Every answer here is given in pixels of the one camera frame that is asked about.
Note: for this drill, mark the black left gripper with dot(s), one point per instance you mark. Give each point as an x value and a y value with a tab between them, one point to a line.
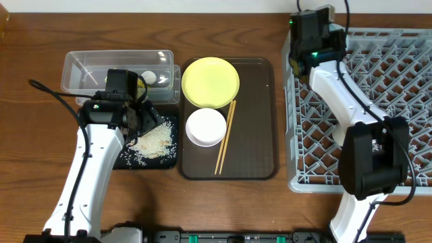
148	118

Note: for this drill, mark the rice pile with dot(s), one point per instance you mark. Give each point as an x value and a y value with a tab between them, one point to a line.
155	150

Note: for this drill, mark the white pink bowl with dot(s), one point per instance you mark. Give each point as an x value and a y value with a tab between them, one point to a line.
206	127

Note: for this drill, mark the wooden chopstick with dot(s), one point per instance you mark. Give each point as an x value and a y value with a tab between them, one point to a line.
222	141
225	142

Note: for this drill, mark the green orange snack wrapper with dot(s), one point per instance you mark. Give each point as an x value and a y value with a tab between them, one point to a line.
140	83

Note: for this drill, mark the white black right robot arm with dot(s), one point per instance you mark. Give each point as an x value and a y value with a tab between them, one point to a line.
374	157

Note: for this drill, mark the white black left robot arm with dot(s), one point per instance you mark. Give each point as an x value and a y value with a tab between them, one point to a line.
77	215

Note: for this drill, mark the black waste tray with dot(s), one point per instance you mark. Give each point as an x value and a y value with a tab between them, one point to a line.
171	111

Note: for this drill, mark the clear plastic waste bin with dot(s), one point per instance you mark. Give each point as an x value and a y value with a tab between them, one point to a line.
84	72

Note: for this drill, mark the grey dishwasher rack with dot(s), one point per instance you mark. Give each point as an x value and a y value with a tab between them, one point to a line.
393	68

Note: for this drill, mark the yellow plate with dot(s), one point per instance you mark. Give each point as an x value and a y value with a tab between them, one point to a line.
210	82

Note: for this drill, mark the dark brown serving tray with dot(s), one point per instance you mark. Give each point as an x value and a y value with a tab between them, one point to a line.
252	149

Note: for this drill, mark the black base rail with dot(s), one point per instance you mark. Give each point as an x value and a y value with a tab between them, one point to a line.
236	238

